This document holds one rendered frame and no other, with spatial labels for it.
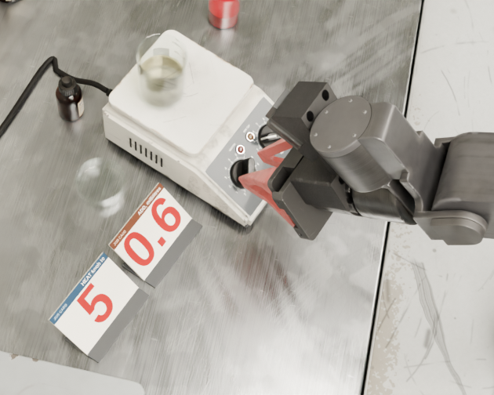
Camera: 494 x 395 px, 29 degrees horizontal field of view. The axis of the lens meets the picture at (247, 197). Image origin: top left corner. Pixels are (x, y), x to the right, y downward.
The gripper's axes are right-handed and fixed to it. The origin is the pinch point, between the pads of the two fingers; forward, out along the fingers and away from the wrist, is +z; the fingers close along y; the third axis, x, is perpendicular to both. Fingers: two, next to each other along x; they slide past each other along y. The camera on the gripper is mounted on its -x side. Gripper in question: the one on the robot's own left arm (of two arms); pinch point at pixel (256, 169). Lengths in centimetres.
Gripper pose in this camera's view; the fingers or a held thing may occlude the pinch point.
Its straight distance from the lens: 94.3
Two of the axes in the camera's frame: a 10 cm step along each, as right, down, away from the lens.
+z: -6.9, -1.2, 7.2
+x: 4.8, 6.6, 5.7
